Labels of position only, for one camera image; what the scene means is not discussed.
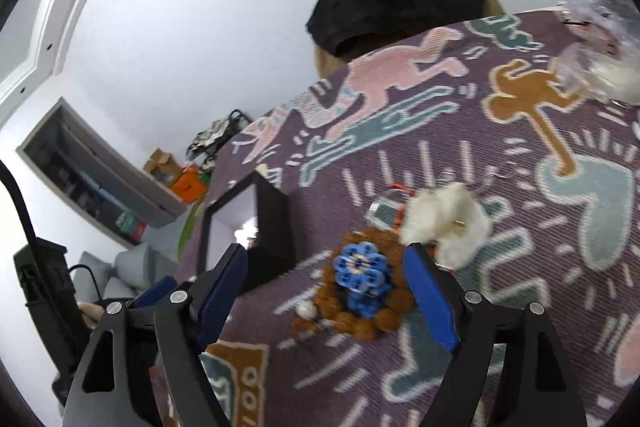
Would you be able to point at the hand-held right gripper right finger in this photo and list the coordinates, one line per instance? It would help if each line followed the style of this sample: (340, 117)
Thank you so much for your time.
(430, 302)

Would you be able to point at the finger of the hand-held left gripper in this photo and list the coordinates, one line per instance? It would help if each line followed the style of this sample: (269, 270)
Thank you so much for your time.
(155, 292)

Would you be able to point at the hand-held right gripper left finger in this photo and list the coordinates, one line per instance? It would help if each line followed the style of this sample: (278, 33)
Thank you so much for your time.
(220, 297)

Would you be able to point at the blue beaded flower ornament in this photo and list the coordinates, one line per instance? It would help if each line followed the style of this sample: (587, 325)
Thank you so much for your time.
(362, 277)

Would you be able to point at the black jewelry box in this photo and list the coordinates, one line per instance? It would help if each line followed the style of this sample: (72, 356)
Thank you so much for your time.
(272, 232)

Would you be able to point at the person's left hand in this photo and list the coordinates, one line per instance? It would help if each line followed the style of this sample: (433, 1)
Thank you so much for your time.
(90, 310)

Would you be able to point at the grey sofa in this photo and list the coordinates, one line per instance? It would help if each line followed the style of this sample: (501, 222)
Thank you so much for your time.
(130, 267)

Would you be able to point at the white cotton wad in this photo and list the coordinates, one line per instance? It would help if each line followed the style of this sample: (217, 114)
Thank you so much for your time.
(450, 217)

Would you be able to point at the orange box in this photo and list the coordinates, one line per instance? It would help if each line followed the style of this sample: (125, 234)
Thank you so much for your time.
(189, 184)

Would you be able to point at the brown cardboard box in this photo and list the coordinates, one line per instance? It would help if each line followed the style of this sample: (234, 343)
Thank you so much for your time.
(161, 164)

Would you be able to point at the black shoe rack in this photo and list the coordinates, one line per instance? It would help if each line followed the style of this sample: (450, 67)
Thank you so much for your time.
(220, 137)

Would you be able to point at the purple printed blanket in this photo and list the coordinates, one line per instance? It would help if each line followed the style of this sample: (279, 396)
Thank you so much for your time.
(500, 147)

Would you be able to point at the large clear plastic bag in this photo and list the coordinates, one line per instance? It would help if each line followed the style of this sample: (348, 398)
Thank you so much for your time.
(600, 52)

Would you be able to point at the grey wall shelf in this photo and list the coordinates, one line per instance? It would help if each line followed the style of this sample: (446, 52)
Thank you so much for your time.
(100, 177)

